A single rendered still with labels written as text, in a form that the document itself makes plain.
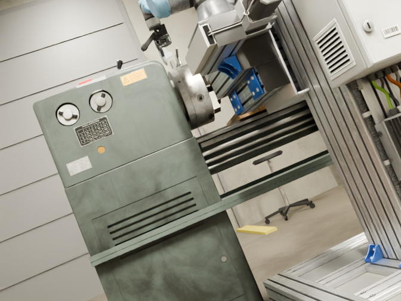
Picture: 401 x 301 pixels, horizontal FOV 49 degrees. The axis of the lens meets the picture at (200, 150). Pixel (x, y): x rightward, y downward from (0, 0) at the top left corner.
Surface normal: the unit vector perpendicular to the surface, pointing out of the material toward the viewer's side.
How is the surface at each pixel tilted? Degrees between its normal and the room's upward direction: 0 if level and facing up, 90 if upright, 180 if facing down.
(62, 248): 90
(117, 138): 90
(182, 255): 90
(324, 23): 90
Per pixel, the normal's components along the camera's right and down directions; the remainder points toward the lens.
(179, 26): 0.18, -0.14
